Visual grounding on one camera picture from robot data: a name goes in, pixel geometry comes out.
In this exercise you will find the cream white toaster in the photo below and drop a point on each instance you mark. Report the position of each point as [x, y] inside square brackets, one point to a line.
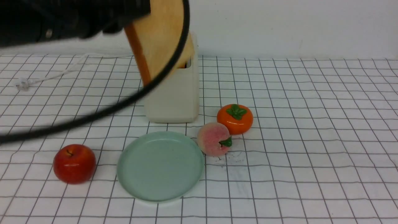
[176, 99]

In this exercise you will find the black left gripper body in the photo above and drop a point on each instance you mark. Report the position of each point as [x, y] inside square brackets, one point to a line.
[37, 21]

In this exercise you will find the red apple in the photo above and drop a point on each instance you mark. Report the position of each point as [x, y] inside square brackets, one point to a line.
[74, 164]

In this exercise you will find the light green plate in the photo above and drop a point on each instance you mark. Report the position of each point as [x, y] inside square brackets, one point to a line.
[160, 166]

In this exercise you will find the pink peach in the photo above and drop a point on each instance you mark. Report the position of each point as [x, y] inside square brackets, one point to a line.
[214, 139]

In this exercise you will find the orange persimmon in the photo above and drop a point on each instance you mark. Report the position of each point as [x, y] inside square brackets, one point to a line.
[237, 118]

